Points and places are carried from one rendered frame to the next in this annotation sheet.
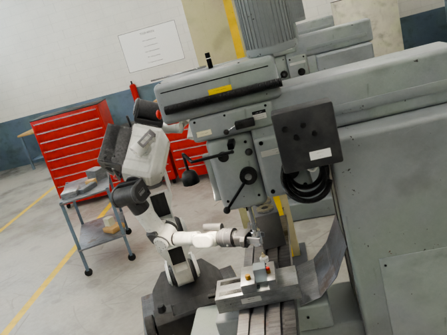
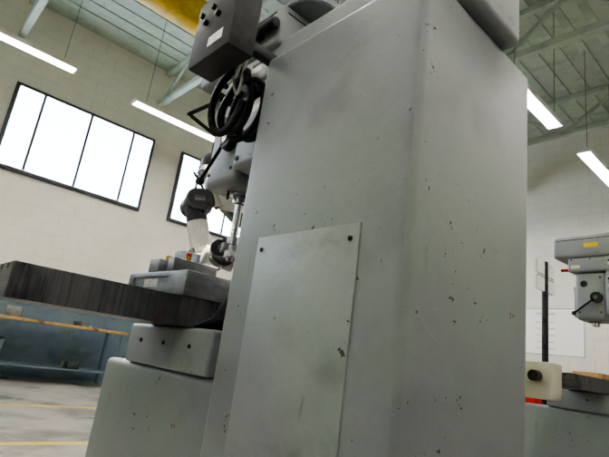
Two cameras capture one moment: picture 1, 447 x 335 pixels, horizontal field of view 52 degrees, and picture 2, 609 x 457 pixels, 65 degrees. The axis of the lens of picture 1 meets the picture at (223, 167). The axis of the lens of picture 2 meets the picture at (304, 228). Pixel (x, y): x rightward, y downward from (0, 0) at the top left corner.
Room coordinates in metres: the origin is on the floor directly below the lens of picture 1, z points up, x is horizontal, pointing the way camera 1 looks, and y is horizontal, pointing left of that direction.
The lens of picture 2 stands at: (0.81, -1.21, 0.80)
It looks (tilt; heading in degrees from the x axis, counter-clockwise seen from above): 16 degrees up; 39
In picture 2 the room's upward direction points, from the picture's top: 8 degrees clockwise
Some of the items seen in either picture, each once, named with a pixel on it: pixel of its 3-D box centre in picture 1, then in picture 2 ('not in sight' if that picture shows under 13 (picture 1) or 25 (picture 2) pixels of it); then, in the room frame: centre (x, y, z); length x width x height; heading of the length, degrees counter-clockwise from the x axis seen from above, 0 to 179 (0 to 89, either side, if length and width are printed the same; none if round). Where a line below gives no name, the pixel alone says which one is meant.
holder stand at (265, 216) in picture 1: (267, 221); not in sight; (2.21, -0.15, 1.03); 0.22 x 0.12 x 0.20; 177
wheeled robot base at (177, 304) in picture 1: (186, 283); not in sight; (2.59, 0.42, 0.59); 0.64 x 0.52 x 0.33; 8
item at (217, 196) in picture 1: (213, 177); not in sight; (1.88, 0.05, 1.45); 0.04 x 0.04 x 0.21; 80
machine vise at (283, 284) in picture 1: (256, 284); (177, 281); (1.72, 0.00, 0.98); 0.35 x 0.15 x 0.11; 82
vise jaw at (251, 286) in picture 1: (248, 279); (175, 270); (1.72, 0.02, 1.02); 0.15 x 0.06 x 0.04; 172
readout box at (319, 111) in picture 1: (306, 136); (224, 29); (1.48, -0.30, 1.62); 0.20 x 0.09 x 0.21; 80
